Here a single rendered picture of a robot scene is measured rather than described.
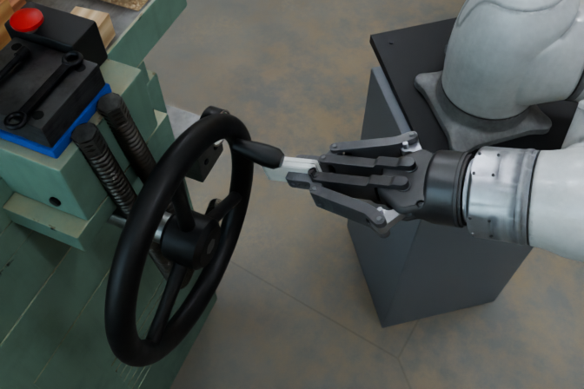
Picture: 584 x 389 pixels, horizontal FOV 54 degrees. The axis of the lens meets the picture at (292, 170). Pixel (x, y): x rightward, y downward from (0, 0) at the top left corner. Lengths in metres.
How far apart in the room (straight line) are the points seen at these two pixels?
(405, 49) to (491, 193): 0.64
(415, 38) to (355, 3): 1.08
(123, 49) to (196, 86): 1.19
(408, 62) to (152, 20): 0.52
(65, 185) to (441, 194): 0.35
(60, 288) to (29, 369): 0.11
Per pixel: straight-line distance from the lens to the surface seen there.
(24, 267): 0.74
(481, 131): 1.00
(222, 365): 1.44
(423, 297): 1.37
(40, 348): 0.85
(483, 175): 0.54
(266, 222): 1.59
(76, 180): 0.57
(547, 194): 0.53
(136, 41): 0.77
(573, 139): 0.67
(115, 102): 0.57
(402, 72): 1.10
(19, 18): 0.60
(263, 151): 0.63
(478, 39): 0.88
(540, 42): 0.87
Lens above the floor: 1.38
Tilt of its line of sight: 55 degrees down
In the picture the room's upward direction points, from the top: straight up
